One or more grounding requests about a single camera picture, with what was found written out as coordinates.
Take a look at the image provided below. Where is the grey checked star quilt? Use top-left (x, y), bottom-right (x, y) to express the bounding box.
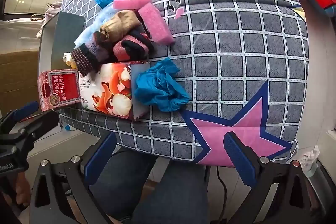
top-left (59, 0), bottom-right (309, 169)

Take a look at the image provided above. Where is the black cable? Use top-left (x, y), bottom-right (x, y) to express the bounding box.
top-left (216, 168), bottom-right (228, 224)

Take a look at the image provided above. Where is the person's leg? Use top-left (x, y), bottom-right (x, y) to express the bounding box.
top-left (89, 148), bottom-right (158, 224)
top-left (131, 158), bottom-right (210, 224)

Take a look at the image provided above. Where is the pink towel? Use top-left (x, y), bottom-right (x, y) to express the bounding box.
top-left (37, 2), bottom-right (62, 38)

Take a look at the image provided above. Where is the thick pink foam block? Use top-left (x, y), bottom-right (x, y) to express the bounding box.
top-left (138, 2), bottom-right (176, 45)

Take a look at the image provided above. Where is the person's left hand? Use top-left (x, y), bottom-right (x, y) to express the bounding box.
top-left (10, 175), bottom-right (32, 214)

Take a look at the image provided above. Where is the person's left leg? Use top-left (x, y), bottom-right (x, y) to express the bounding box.
top-left (89, 148), bottom-right (158, 224)

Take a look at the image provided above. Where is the grey-green storage box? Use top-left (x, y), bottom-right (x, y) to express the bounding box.
top-left (37, 11), bottom-right (86, 75)

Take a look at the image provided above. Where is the brown cardboard sheet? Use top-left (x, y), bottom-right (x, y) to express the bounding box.
top-left (0, 48), bottom-right (42, 114)

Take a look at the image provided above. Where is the white orange snack box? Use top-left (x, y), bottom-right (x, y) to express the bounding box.
top-left (78, 61), bottom-right (151, 121)

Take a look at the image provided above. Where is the white crumpled cloth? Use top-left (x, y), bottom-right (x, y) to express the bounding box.
top-left (299, 145), bottom-right (321, 174)

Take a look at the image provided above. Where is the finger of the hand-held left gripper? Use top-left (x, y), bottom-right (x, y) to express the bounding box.
top-left (16, 110), bottom-right (60, 147)
top-left (0, 101), bottom-right (40, 132)

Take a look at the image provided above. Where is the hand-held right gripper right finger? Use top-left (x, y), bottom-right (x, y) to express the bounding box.
top-left (223, 132), bottom-right (313, 224)

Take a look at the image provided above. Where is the pink black striped sock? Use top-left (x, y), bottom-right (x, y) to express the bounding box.
top-left (112, 30), bottom-right (155, 62)

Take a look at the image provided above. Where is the purple knitted sock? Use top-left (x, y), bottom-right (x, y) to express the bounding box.
top-left (71, 31), bottom-right (116, 76)

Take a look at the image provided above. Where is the person's right leg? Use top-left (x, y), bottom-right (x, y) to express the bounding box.
top-left (131, 158), bottom-right (210, 224)

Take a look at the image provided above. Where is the thin pink foam slab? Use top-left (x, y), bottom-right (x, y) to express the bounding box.
top-left (113, 0), bottom-right (153, 10)

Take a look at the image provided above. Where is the light blue fluffy cloth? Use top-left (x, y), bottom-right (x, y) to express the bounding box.
top-left (73, 5), bottom-right (116, 47)

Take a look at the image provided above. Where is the red patterned carton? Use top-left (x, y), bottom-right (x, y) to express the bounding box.
top-left (37, 69), bottom-right (82, 112)

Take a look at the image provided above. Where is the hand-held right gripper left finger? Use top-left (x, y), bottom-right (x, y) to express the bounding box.
top-left (29, 132), bottom-right (117, 224)

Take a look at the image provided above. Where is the small cream toy figure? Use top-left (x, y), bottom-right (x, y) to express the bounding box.
top-left (62, 52), bottom-right (79, 69)

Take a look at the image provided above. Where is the tan sock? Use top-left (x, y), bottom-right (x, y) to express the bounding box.
top-left (99, 10), bottom-right (139, 41)

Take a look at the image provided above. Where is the red handled mop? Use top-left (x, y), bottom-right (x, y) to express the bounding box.
top-left (18, 112), bottom-right (46, 123)

